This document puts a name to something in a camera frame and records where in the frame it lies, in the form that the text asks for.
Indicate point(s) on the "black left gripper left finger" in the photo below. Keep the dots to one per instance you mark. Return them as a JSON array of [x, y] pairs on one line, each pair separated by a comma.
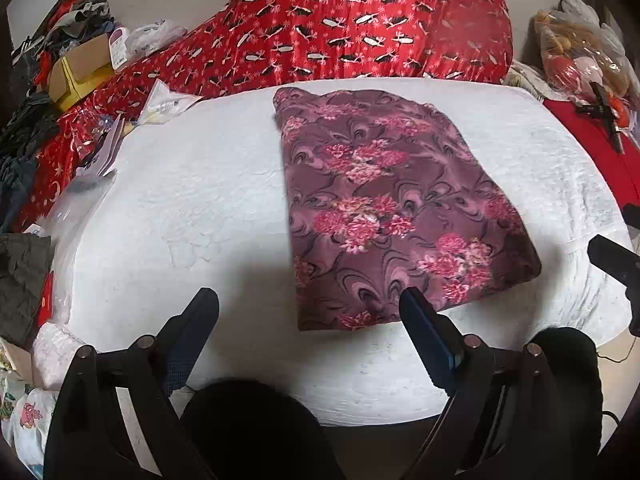
[[88, 438]]

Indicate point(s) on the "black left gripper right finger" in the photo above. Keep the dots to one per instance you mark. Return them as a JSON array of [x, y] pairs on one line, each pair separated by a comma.
[[533, 413]]

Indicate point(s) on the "purple floral cloth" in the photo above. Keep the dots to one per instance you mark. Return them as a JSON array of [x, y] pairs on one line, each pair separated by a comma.
[[384, 194]]

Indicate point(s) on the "pile of dark clothes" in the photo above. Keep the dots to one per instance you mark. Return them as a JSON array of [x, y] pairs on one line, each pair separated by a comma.
[[35, 120]]

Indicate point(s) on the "white printed kids garment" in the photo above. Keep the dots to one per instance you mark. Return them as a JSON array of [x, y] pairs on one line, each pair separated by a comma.
[[26, 414]]

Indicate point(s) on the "red cloth at right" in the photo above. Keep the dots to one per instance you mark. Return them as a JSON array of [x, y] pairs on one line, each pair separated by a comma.
[[620, 171]]

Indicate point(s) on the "black tripod stand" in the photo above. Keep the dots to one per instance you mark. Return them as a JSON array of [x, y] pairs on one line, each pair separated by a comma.
[[602, 109]]

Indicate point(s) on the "clear plastic bag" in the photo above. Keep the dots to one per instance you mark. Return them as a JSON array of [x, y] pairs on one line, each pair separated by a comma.
[[65, 224]]

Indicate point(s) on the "stuffed toys in plastic bag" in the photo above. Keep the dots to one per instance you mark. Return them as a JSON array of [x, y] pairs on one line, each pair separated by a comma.
[[577, 49]]

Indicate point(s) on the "white quilted mat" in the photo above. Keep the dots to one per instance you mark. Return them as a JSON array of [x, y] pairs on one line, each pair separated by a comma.
[[200, 202]]

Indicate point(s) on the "white plastic packet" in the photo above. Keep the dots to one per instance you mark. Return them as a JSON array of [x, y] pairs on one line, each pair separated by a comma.
[[163, 105]]

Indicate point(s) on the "yellow cardboard box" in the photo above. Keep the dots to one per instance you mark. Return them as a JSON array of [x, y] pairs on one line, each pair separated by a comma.
[[79, 73]]

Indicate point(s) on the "red penguin print blanket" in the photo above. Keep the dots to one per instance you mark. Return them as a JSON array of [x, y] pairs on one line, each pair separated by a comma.
[[255, 44]]

